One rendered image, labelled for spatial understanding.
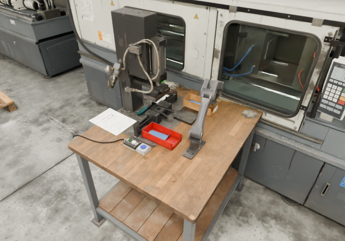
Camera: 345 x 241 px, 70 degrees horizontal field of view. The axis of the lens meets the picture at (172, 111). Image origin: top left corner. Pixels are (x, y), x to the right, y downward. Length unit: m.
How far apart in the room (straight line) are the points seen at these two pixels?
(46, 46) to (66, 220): 2.98
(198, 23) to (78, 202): 1.94
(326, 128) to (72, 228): 2.18
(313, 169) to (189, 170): 1.16
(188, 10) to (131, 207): 1.69
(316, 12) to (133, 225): 1.93
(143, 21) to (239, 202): 1.82
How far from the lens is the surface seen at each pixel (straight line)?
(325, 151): 2.20
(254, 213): 2.53
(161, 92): 1.75
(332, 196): 2.46
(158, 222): 2.11
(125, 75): 1.86
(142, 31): 1.60
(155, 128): 1.78
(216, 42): 2.07
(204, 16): 2.14
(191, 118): 1.87
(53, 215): 2.62
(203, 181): 1.47
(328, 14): 1.81
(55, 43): 4.73
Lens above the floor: 2.03
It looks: 35 degrees down
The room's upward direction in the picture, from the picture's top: straight up
